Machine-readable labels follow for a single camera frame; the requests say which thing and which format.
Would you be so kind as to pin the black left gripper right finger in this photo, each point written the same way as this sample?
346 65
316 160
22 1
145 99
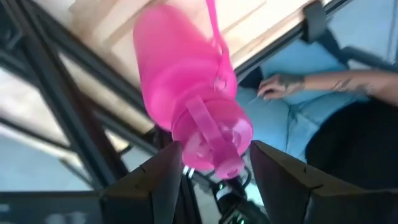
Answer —
298 199

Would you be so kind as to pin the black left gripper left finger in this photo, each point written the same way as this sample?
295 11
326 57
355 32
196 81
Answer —
146 193

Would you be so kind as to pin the pink plastic bottle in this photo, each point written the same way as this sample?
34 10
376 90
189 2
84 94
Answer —
180 77

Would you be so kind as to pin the person's forearm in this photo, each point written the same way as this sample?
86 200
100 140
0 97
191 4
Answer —
348 85

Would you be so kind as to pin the person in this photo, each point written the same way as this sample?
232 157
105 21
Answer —
280 124

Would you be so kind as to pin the person's hand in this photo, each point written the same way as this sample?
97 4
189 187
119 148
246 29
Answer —
281 87

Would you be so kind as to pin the black table edge clamp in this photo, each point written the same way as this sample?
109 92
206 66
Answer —
314 21

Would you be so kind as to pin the black metal table frame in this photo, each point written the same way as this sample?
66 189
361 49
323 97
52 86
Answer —
77 130

